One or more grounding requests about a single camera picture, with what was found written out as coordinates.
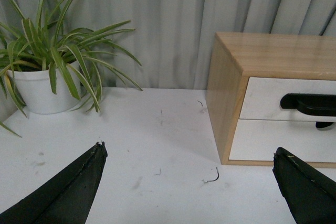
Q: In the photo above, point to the wooden drawer cabinet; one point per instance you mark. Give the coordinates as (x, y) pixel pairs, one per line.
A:
(236, 57)

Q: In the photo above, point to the white drawer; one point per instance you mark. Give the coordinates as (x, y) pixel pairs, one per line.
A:
(263, 95)
(257, 140)

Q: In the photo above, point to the grey curtain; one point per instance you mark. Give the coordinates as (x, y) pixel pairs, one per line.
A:
(173, 38)

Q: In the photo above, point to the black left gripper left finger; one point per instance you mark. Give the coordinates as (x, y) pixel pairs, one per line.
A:
(65, 198)

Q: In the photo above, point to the black drawer handle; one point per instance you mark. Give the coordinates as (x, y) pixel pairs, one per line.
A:
(323, 126)
(309, 104)

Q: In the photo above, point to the white plant pot left side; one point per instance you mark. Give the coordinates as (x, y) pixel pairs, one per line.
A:
(35, 89)

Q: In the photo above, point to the white top drawer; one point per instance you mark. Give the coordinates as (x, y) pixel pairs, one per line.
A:
(263, 95)

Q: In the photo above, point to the black bottom drawer handle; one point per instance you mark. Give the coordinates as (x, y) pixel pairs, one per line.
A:
(323, 126)

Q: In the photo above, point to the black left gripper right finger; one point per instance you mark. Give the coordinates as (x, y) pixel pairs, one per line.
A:
(309, 194)

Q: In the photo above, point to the small black wire scrap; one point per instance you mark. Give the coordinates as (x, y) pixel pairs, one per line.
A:
(206, 181)

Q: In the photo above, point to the white bottom drawer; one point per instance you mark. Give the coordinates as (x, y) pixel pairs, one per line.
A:
(257, 140)

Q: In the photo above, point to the spider plant left side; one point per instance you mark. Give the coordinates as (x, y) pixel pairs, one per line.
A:
(43, 43)

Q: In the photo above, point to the black top drawer handle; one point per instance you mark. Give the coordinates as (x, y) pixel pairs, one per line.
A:
(309, 104)

